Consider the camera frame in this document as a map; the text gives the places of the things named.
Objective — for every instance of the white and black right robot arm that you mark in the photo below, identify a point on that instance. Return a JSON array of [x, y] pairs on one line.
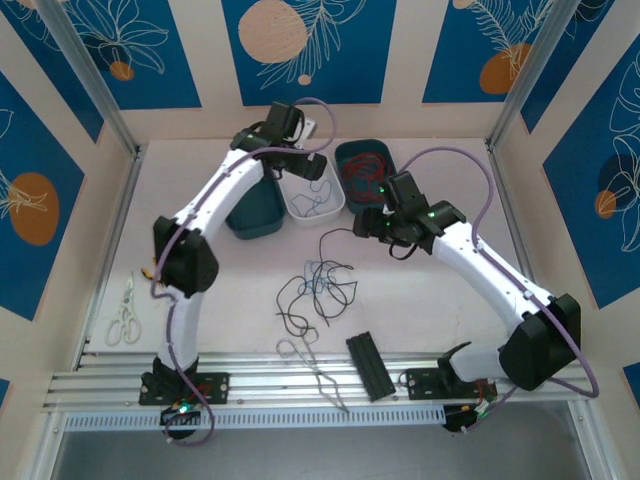
[[480, 270]]

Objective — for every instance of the white scissors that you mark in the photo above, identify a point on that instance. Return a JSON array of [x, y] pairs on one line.
[[127, 305]]

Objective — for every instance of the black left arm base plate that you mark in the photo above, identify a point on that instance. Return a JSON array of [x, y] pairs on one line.
[[215, 387]]

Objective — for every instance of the black ribbed metal block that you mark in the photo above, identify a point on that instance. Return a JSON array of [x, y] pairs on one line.
[[370, 365]]

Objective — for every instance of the aluminium side rail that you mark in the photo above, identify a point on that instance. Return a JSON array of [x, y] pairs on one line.
[[505, 200], [127, 190]]

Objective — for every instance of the aluminium rail frame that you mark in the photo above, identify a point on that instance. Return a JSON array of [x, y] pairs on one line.
[[280, 380]]

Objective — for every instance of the white plastic bin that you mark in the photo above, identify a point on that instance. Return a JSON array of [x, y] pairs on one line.
[[335, 212]]

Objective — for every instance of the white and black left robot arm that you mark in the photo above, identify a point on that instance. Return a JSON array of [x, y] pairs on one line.
[[220, 195]]

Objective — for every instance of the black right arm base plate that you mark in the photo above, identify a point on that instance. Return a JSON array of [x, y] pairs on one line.
[[420, 385]]

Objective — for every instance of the small black controller board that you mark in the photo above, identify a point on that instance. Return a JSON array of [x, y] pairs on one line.
[[182, 414], [465, 417]]

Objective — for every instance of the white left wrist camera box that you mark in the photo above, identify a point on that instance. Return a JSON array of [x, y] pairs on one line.
[[307, 131]]

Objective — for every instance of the aluminium corner post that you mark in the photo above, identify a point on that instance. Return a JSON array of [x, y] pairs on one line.
[[530, 65], [90, 70]]

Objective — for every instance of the silver metal tongs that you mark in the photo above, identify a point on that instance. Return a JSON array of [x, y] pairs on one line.
[[318, 376]]

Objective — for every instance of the dark teal plastic bin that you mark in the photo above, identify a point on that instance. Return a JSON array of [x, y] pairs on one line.
[[260, 215], [350, 150]]

